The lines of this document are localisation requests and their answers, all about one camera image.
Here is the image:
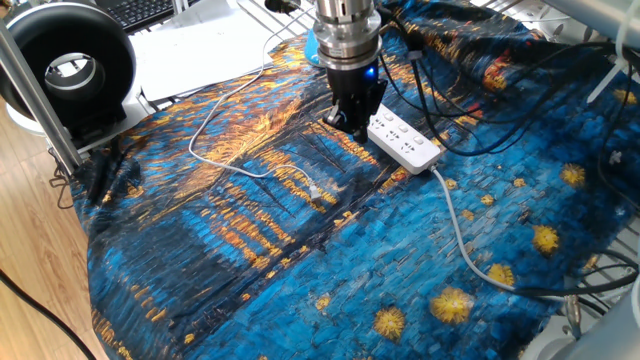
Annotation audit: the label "blue and white desk lamp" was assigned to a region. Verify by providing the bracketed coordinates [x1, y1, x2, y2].
[304, 27, 324, 69]

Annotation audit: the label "thick white power strip cable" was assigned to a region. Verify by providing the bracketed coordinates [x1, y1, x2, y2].
[429, 167, 567, 304]

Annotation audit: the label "black computer keyboard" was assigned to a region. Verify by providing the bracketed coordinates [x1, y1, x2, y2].
[94, 0, 177, 33]

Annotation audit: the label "starry night painting tablecloth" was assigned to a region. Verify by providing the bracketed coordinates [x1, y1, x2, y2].
[69, 0, 640, 360]

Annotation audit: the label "aluminium profile post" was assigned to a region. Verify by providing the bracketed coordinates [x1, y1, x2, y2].
[0, 19, 84, 176]

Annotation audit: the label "thin white lamp power cord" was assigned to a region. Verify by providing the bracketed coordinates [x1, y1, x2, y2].
[187, 3, 324, 204]

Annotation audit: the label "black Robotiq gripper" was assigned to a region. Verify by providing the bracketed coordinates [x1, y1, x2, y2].
[322, 59, 389, 145]

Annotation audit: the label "white paper sheets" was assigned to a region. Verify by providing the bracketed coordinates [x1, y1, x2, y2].
[128, 0, 275, 103]

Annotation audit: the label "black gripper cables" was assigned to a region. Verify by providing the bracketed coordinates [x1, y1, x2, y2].
[377, 3, 640, 211]

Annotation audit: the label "black round object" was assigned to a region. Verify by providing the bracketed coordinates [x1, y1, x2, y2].
[263, 0, 302, 14]

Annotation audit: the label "thin black hanging wire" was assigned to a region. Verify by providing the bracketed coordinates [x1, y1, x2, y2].
[48, 149, 76, 210]

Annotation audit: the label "black floor cable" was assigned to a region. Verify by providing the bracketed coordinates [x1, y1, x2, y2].
[0, 269, 97, 360]

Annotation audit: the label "black round duct fan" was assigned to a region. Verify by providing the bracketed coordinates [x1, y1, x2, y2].
[0, 2, 137, 137]

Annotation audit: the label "white power strip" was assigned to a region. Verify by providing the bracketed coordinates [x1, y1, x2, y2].
[367, 102, 442, 176]

